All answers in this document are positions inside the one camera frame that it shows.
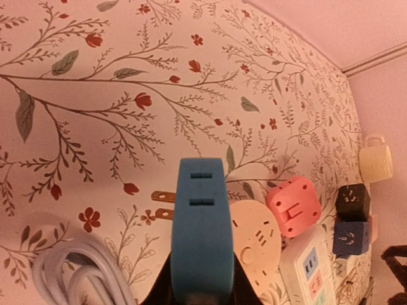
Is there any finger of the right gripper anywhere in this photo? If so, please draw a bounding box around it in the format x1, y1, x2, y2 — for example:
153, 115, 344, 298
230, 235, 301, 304
381, 245, 406, 305

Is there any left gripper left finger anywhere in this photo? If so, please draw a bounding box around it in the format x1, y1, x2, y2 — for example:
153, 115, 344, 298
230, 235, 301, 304
144, 255, 174, 305

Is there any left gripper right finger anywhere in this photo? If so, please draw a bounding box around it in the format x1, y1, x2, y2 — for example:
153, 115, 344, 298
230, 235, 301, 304
231, 254, 263, 305

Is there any blue cube socket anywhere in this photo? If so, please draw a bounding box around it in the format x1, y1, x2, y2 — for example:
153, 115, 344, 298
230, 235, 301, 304
333, 221, 371, 256

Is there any blue case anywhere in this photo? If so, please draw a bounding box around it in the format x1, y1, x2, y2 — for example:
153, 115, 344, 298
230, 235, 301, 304
170, 158, 234, 304

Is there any dark green cube socket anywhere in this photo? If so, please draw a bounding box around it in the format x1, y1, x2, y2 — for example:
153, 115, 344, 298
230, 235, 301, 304
335, 183, 371, 222

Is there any white power strip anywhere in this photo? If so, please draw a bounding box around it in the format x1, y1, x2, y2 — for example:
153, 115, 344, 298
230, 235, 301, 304
279, 225, 336, 305

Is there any pink case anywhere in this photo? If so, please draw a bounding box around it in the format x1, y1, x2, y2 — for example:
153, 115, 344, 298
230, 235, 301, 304
266, 176, 322, 238

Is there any pink cube socket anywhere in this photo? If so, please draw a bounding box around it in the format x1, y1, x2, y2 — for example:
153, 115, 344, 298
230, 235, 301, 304
369, 214, 378, 244

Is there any white charger with cable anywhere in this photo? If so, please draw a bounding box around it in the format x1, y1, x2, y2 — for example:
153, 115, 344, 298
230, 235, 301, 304
333, 257, 371, 304

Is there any pink round socket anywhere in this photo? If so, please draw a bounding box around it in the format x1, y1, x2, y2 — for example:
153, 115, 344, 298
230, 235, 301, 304
230, 200, 282, 295

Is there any cream mug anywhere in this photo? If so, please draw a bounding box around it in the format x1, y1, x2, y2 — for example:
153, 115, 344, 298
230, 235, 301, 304
359, 135, 394, 184

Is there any light blue power cable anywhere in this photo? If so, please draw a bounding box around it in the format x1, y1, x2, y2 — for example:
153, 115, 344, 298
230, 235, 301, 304
31, 241, 137, 305

